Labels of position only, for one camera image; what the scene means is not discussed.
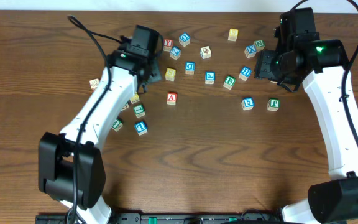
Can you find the blue d block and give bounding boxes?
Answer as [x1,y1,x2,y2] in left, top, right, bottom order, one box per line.
[185,62,195,75]
[179,32,191,47]

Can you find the blue 5 block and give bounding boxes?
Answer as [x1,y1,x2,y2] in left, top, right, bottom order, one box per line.
[241,97,254,110]

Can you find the green N block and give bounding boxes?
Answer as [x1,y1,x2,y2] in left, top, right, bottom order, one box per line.
[254,40,265,52]

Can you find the green 4 block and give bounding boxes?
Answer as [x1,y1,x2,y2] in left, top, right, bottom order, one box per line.
[111,118,123,132]

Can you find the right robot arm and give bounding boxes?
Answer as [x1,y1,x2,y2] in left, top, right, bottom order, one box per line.
[255,39,358,223]

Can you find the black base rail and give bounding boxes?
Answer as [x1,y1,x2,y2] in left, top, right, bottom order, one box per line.
[35,212,284,224]

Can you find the blue T block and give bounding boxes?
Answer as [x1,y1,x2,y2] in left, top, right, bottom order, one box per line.
[134,121,148,136]

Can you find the blue D block top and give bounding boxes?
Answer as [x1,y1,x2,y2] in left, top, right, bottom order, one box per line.
[179,32,191,47]

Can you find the blue P block middle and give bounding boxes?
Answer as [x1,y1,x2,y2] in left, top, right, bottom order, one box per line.
[205,72,216,85]

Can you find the blue 2 block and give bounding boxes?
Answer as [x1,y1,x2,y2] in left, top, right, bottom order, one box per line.
[170,46,181,60]

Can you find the red A block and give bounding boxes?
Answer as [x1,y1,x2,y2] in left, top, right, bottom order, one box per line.
[166,92,177,105]

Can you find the white picture block left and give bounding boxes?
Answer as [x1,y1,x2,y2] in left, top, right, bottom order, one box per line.
[89,78,99,91]

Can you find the green L block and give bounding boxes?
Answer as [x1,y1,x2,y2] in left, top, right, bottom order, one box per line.
[133,104,145,118]

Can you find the white picture block middle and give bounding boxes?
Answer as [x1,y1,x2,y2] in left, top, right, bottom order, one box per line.
[200,46,211,59]

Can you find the green j block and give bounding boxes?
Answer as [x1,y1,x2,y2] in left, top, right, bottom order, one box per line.
[121,103,129,111]
[267,98,280,111]

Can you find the green J block left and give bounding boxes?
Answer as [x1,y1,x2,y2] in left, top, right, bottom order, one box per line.
[121,103,129,111]

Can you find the yellow block top right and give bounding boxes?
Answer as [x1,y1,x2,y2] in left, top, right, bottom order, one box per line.
[228,28,239,42]

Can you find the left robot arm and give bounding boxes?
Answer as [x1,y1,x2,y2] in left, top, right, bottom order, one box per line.
[39,50,161,223]

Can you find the blue X block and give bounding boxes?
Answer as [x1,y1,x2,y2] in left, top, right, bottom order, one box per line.
[244,44,257,58]

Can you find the green J block right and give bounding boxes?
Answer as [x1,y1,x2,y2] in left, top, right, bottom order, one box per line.
[267,98,280,111]

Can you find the red Y block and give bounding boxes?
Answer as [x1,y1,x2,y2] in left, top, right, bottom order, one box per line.
[163,39,173,52]

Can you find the yellow K block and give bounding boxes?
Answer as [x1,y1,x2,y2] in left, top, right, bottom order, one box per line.
[130,93,140,104]

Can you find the blue D block middle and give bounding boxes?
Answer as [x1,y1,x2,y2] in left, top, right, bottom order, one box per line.
[185,62,195,75]

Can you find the blue H block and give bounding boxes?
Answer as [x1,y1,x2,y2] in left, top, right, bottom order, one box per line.
[239,67,252,81]

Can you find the yellow S block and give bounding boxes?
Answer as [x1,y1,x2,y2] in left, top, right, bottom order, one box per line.
[165,68,176,82]

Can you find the green B block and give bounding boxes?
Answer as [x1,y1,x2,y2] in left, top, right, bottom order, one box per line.
[223,75,236,90]

